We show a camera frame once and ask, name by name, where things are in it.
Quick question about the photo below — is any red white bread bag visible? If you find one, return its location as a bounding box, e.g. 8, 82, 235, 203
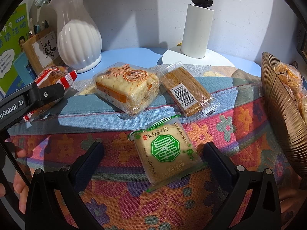
23, 66, 77, 122

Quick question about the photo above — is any orange label sponge cake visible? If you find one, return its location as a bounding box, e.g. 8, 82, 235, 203
93, 62, 162, 117

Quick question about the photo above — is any green label square pastry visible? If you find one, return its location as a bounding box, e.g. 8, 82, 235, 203
128, 114, 205, 193

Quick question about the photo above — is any brown wafer biscuit packet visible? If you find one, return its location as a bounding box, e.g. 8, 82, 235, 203
160, 62, 220, 120

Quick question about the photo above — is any round cracker bag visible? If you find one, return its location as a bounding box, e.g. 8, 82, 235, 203
272, 61, 306, 125

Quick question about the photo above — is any person's right hand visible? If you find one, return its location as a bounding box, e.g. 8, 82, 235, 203
278, 179, 306, 229

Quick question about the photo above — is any person's left hand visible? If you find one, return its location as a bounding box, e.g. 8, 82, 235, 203
13, 146, 29, 214

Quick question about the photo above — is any small blue card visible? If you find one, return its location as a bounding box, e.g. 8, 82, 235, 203
13, 52, 37, 85

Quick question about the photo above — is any bamboo pen holder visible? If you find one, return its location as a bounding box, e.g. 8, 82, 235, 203
22, 27, 64, 75

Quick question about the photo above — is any floral woven table cloth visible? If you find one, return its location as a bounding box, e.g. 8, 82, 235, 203
9, 77, 306, 229

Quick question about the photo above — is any green grammar book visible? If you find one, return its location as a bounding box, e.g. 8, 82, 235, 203
0, 3, 29, 99

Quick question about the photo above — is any white ribbed vase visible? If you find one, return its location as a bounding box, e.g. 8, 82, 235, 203
49, 0, 102, 73

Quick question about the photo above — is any amber ribbed glass bowl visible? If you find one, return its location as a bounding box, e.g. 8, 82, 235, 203
261, 52, 306, 179

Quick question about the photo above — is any white desk lamp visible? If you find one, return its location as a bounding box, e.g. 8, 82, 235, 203
162, 0, 234, 67

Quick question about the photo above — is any dark wall frame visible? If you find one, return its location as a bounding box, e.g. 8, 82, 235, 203
296, 21, 306, 62

